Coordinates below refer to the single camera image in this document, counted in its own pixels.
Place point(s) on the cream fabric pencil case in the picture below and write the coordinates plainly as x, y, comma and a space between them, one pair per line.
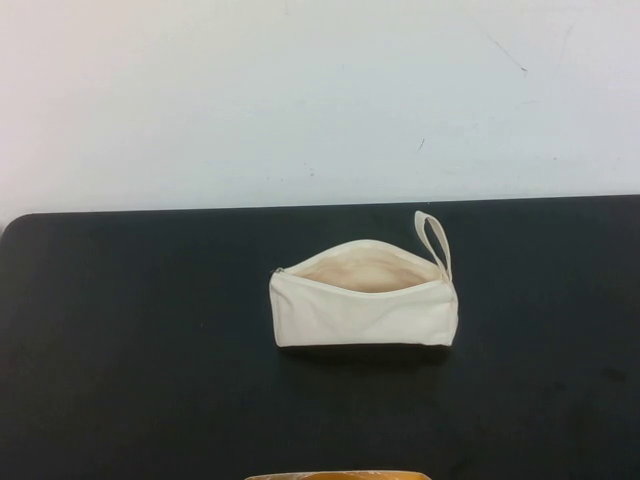
360, 315

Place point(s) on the yellow orange flat object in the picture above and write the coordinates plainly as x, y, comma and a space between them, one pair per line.
340, 476

